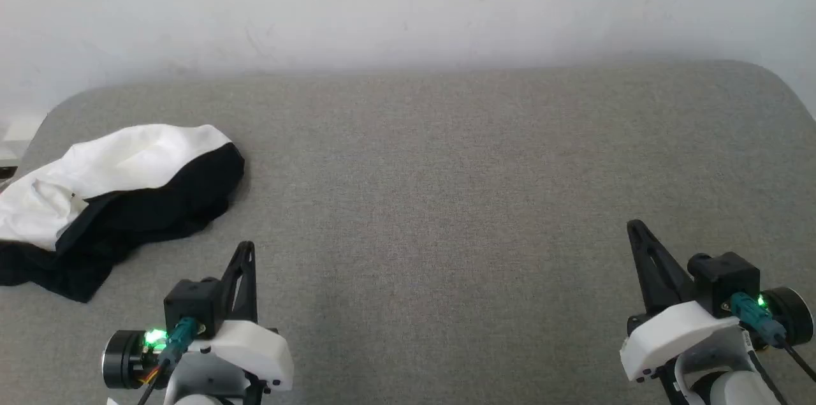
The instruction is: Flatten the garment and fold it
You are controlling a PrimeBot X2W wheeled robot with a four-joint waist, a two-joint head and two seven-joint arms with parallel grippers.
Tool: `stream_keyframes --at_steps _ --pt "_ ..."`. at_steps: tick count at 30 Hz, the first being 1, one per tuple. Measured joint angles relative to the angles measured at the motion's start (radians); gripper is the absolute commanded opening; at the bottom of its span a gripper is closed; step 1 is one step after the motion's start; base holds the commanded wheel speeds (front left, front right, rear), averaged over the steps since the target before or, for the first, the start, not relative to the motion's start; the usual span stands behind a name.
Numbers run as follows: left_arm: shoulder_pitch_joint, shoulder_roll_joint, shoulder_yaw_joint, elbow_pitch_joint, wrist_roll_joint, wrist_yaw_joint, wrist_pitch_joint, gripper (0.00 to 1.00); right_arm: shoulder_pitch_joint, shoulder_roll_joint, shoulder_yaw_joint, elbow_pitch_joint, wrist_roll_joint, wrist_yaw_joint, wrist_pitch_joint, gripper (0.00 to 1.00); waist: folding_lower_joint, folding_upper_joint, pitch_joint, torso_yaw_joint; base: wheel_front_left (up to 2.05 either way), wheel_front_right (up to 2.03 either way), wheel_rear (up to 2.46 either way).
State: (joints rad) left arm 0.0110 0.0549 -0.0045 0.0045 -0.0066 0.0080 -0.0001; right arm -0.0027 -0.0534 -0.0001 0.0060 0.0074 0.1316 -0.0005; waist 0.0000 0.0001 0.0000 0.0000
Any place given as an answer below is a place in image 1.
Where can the grey fabric sofa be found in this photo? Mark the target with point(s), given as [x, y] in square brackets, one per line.
[446, 201]

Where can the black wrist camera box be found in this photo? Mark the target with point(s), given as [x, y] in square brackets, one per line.
[723, 277]
[191, 306]

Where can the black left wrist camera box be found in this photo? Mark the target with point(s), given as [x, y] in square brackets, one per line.
[191, 306]

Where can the white and black t-shirt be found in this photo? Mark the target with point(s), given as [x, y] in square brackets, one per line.
[127, 156]

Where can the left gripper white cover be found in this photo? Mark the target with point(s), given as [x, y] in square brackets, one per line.
[248, 351]

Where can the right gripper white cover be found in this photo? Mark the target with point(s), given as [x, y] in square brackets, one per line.
[676, 335]

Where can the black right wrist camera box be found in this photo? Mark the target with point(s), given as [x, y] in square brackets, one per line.
[723, 277]

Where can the small black object on floor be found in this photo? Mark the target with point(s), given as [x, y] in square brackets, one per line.
[6, 172]

